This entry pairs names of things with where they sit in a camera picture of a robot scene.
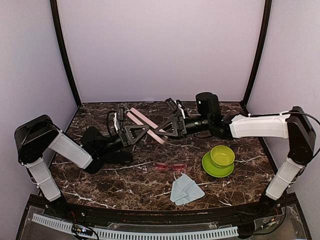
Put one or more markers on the right black frame post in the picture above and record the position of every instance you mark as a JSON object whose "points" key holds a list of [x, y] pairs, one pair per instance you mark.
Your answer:
{"points": [[259, 52]]}

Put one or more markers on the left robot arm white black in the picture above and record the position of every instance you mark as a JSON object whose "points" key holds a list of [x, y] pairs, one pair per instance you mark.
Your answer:
{"points": [[95, 150]]}

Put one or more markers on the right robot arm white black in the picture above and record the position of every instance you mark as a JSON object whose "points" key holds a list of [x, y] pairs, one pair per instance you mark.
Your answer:
{"points": [[293, 125]]}

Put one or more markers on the pink glasses case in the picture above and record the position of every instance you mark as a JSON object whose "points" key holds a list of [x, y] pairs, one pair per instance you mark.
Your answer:
{"points": [[140, 119]]}

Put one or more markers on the left black frame post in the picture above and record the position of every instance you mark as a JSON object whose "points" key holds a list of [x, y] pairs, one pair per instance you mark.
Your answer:
{"points": [[63, 52]]}

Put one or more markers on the black front rail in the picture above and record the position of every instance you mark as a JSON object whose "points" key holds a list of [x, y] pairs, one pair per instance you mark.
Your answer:
{"points": [[242, 214]]}

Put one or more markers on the right light blue cloth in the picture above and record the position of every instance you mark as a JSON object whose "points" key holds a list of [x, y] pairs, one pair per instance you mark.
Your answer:
{"points": [[185, 190]]}

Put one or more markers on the green plate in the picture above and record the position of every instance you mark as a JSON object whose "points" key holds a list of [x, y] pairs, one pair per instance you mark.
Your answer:
{"points": [[213, 170]]}

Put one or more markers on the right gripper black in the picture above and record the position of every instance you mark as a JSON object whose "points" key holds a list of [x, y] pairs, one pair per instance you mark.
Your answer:
{"points": [[182, 127]]}

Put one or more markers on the black glasses case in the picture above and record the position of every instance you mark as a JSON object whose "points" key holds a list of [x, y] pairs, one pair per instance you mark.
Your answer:
{"points": [[119, 157]]}

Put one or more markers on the pink translucent sunglasses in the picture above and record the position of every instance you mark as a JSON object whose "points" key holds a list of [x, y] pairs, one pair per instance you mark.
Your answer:
{"points": [[170, 166]]}

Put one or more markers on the green bowl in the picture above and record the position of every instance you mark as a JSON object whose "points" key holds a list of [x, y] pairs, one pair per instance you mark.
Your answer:
{"points": [[222, 156]]}

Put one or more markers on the white slotted cable duct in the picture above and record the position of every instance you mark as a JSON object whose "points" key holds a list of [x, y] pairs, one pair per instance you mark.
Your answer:
{"points": [[121, 231]]}

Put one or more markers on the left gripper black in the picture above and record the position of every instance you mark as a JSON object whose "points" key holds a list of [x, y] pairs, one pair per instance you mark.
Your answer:
{"points": [[127, 136]]}

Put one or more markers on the black frame post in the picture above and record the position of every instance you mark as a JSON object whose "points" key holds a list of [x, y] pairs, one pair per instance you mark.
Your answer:
{"points": [[63, 52], [259, 52]]}

